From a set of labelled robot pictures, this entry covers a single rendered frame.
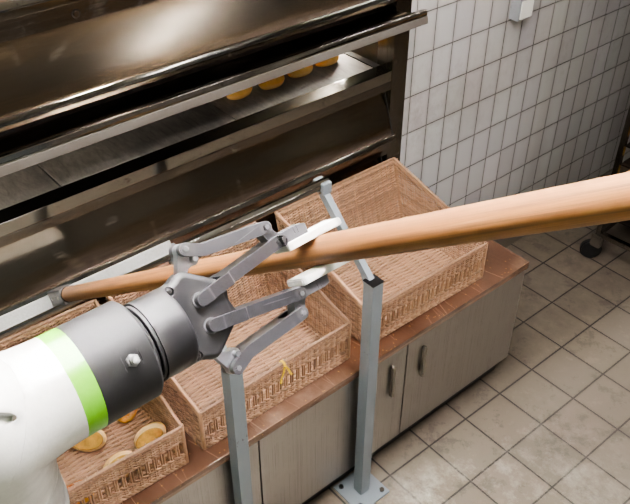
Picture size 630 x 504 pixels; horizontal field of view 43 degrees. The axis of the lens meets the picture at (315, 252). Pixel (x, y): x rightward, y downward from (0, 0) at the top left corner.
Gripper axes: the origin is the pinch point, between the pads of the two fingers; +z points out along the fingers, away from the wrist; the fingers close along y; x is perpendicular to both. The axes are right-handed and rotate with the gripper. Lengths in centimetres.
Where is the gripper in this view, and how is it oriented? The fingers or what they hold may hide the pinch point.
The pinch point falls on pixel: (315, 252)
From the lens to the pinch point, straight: 80.0
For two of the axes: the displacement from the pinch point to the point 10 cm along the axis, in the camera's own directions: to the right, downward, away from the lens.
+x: 5.4, -1.0, -8.4
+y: 3.9, 9.1, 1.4
